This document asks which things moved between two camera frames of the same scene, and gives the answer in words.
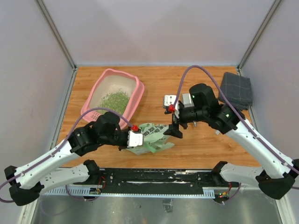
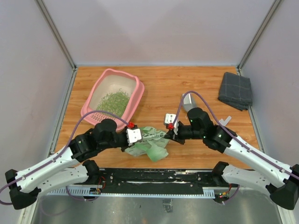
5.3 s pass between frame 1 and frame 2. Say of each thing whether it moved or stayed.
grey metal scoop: stayed
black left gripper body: stayed
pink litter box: stayed
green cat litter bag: moved
